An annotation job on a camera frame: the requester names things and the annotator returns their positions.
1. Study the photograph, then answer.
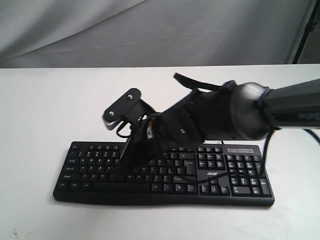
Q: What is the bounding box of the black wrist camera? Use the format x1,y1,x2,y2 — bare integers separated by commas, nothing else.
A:
102,88,156,131

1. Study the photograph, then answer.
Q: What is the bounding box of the black stand pole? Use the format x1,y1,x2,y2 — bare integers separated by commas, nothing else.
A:
292,0,320,65

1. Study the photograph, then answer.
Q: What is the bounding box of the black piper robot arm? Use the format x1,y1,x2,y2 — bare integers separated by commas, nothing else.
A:
117,73,320,175

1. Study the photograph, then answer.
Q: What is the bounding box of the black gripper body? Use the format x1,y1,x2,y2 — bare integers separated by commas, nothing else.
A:
129,89,235,160

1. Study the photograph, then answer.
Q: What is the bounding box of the grey backdrop cloth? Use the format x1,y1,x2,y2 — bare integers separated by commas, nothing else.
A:
0,0,315,68

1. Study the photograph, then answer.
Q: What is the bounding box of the black acer keyboard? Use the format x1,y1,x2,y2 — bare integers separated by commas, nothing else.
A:
53,141,275,207

